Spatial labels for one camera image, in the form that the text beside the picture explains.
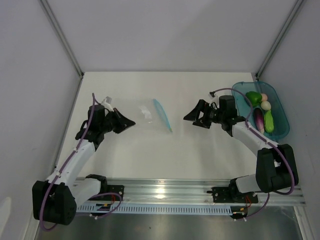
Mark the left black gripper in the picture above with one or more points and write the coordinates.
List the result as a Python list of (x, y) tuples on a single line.
[(123, 123)]

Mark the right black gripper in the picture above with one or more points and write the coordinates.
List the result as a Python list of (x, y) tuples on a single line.
[(203, 106)]

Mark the clear zip top bag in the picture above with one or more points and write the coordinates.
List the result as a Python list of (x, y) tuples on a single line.
[(147, 113)]

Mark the green bell pepper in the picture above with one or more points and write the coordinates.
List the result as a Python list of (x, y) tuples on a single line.
[(253, 98)]

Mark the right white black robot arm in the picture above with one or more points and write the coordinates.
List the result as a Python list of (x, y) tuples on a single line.
[(275, 170)]

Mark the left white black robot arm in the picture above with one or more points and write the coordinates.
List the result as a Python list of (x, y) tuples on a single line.
[(56, 199)]

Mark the purple eggplant toy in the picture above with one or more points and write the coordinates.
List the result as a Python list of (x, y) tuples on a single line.
[(259, 120)]

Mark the pink peach toy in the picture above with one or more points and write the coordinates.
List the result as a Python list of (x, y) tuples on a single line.
[(264, 97)]

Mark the green cucumber toy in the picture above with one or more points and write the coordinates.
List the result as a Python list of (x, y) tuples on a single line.
[(268, 122)]

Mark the teal plastic bin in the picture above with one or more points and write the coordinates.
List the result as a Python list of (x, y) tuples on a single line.
[(276, 125)]

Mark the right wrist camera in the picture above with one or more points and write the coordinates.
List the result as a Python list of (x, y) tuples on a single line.
[(214, 97)]

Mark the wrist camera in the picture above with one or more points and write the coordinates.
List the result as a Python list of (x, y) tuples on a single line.
[(106, 103), (214, 97)]

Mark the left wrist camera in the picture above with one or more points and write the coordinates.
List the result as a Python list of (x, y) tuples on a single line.
[(106, 103)]

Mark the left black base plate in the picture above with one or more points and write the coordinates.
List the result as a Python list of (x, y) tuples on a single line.
[(119, 189)]

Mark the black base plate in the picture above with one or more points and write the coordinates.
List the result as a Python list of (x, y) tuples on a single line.
[(231, 195), (119, 189)]

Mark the aluminium rail beam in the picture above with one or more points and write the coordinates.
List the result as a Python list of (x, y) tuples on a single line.
[(189, 192)]

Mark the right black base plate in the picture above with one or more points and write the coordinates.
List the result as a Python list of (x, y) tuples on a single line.
[(231, 195)]

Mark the white slotted cable duct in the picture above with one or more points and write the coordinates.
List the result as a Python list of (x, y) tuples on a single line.
[(155, 209)]

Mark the left aluminium frame post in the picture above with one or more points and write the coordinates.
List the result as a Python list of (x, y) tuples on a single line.
[(55, 25)]

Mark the aluminium frame post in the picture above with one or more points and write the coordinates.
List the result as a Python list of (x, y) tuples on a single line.
[(55, 25), (284, 30)]

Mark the right aluminium frame post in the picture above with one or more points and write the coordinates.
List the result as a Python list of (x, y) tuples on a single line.
[(284, 30)]

